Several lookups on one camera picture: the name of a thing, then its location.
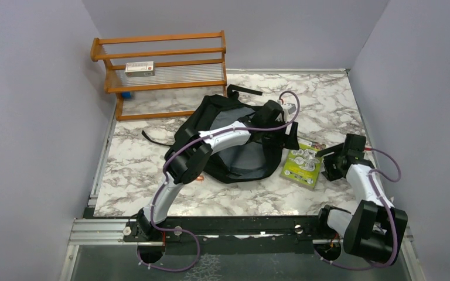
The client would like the wooden shelf rack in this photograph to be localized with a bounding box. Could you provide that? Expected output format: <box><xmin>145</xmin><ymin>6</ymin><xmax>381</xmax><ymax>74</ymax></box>
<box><xmin>90</xmin><ymin>30</ymin><xmax>227</xmax><ymax>121</ymax></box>

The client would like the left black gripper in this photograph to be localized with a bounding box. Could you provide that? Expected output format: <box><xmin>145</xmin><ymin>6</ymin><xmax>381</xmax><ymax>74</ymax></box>
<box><xmin>262</xmin><ymin>118</ymin><xmax>299</xmax><ymax>150</ymax></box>

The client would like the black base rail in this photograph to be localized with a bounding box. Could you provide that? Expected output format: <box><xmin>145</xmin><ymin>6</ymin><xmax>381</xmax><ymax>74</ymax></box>
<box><xmin>122</xmin><ymin>215</ymin><xmax>342</xmax><ymax>260</ymax></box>

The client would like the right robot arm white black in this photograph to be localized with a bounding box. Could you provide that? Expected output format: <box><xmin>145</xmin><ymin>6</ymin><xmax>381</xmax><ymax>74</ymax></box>
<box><xmin>314</xmin><ymin>133</ymin><xmax>408</xmax><ymax>267</ymax></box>

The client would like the blue object under shelf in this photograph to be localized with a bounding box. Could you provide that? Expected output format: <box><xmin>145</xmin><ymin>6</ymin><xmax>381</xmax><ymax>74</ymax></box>
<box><xmin>121</xmin><ymin>92</ymin><xmax>132</xmax><ymax>99</ymax></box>

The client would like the green comic book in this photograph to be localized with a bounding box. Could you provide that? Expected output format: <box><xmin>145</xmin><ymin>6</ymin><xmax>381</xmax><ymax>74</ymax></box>
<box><xmin>280</xmin><ymin>138</ymin><xmax>326</xmax><ymax>189</ymax></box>

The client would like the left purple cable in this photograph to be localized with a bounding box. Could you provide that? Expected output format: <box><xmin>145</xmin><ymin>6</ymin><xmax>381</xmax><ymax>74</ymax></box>
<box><xmin>136</xmin><ymin>90</ymin><xmax>301</xmax><ymax>273</ymax></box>

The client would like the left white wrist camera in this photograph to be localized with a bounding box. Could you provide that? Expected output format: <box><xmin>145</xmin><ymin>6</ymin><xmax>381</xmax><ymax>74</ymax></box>
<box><xmin>277</xmin><ymin>100</ymin><xmax>297</xmax><ymax>122</ymax></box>

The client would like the white red box on shelf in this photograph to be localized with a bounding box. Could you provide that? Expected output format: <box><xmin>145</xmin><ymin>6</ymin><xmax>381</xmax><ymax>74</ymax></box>
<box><xmin>124</xmin><ymin>61</ymin><xmax>155</xmax><ymax>77</ymax></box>

